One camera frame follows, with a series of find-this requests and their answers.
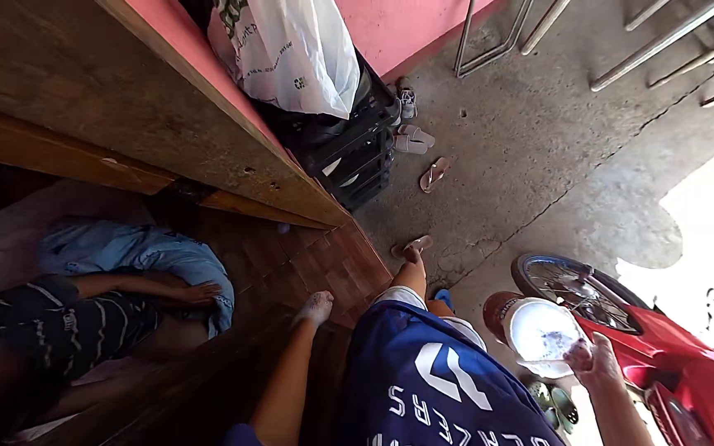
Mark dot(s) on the person's left hand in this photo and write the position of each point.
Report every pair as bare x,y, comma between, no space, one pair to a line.
315,308

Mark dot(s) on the person's right hand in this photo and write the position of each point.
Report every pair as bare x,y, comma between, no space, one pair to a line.
601,370

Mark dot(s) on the person's left fingers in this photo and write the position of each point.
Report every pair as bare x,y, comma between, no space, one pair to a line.
325,298

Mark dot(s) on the person's right fingers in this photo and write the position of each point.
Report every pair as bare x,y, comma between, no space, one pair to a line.
579,356

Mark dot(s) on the white bucket with red label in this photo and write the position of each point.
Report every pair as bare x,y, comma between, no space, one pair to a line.
538,328

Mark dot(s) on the person's left forearm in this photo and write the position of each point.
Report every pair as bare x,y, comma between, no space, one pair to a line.
286,384

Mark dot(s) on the person's right forearm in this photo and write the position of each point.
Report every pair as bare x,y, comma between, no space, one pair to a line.
622,412

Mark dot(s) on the green clog with holes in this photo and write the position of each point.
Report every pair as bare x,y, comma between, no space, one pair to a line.
540,394
564,406

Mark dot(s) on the person's legs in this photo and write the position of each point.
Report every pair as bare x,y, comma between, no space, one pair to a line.
414,279

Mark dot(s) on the brown flip-flop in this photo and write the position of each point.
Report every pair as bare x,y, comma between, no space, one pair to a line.
422,242
432,176

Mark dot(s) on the blue slipper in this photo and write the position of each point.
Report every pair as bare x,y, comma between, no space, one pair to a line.
445,299

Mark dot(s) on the red motorcycle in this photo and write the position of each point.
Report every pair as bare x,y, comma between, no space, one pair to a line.
698,378

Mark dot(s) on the black plastic crate rack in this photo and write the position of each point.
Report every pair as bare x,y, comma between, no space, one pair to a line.
357,133

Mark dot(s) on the beige slipper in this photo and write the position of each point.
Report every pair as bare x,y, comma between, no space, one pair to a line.
419,134
409,145

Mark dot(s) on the light blue printed pillow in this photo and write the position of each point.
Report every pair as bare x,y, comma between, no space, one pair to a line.
140,241

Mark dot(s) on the grey sneaker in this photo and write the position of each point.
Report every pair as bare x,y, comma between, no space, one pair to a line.
396,115
408,101

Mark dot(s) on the white printed plastic bag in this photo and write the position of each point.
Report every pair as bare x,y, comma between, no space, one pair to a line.
295,62

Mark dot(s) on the pale pink bed sheet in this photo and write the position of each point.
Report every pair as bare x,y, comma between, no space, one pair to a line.
84,198

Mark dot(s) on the orange-brown wooden beam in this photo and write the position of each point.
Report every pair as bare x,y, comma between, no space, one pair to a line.
72,156

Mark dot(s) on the brown wooden door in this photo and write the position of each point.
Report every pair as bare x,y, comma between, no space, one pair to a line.
115,80

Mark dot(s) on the metal tube furniture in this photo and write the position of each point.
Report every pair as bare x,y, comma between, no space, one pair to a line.
657,48

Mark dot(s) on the bent grey metal frame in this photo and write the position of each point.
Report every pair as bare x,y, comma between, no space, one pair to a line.
486,62

